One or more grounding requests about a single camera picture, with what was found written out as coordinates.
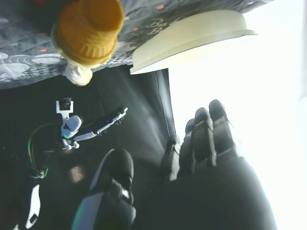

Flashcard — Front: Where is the toy ice cream yellow cream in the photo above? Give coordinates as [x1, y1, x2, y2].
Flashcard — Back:
[50, 0, 125, 87]

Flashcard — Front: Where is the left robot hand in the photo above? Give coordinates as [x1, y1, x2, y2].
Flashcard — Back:
[71, 99, 279, 230]

